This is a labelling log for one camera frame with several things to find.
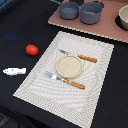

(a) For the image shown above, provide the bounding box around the red sausage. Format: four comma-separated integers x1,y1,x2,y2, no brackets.
26,45,39,56

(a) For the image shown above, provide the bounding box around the grey frying pan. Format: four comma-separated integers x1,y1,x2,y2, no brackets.
59,2,79,20

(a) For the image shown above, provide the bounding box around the brown stove board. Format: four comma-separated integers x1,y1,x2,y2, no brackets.
48,0,128,43

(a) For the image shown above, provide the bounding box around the round beige plate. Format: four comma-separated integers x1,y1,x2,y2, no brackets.
56,55,83,78

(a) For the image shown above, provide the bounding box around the woven beige placemat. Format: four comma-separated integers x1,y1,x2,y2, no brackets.
12,30,115,128

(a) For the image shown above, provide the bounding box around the grey cooking pot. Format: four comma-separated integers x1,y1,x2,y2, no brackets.
80,1,103,24

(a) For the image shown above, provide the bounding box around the beige bowl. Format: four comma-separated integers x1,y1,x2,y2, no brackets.
119,5,128,30

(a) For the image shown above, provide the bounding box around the fork with wooden handle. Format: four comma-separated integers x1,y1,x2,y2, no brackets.
45,72,85,89

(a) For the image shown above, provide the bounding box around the knife with wooden handle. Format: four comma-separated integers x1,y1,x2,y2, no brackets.
58,49,97,63

